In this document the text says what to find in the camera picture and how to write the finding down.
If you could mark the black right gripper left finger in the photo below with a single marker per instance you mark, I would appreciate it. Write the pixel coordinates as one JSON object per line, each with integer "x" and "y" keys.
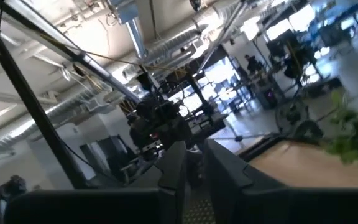
{"x": 104, "y": 207}

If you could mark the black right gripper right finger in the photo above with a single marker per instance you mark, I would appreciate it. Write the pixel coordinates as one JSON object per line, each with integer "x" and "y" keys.
{"x": 291, "y": 207}

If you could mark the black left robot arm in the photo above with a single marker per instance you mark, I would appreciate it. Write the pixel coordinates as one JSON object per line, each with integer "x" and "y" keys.
{"x": 160, "y": 119}

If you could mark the green artificial potted plant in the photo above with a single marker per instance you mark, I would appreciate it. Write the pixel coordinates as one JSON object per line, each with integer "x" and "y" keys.
{"x": 356, "y": 137}

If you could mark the silver rig crossbar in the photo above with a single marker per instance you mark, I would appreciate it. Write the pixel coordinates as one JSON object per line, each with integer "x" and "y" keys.
{"x": 89, "y": 60}

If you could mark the person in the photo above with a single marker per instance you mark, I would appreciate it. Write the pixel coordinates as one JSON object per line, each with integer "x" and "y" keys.
{"x": 252, "y": 63}

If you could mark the grey ceiling pipe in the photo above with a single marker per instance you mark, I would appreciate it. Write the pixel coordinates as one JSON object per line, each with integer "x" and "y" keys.
{"x": 135, "y": 34}

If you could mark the black aluminium table frame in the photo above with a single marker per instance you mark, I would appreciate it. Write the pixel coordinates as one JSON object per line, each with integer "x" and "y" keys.
{"x": 253, "y": 149}

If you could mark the silver ventilation duct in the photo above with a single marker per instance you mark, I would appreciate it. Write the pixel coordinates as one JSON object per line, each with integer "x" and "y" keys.
{"x": 26, "y": 130}
{"x": 172, "y": 43}

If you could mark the black rig post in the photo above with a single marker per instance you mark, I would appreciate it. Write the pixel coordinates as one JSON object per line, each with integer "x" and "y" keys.
{"x": 33, "y": 105}

